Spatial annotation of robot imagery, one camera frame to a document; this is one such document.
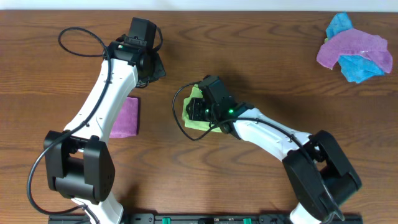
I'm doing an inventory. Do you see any green microfiber cloth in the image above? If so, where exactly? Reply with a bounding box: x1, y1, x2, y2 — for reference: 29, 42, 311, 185
181, 83, 223, 134

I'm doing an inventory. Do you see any crumpled blue cloth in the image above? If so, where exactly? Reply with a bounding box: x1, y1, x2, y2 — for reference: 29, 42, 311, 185
326, 12, 385, 84

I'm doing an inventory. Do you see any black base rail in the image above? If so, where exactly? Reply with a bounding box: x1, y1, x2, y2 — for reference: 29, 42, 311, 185
48, 213, 364, 224

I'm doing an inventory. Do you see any crumpled purple cloth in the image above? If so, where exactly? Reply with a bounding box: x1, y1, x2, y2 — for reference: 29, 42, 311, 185
317, 29, 393, 73

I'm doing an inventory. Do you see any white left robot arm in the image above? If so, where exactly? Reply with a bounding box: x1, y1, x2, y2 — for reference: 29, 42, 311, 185
44, 41, 165, 223

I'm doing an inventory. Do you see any folded purple cloth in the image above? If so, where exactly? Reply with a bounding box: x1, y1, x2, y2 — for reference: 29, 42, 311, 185
109, 97, 139, 139

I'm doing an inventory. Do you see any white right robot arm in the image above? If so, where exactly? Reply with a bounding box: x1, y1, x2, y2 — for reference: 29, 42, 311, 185
184, 98, 362, 223

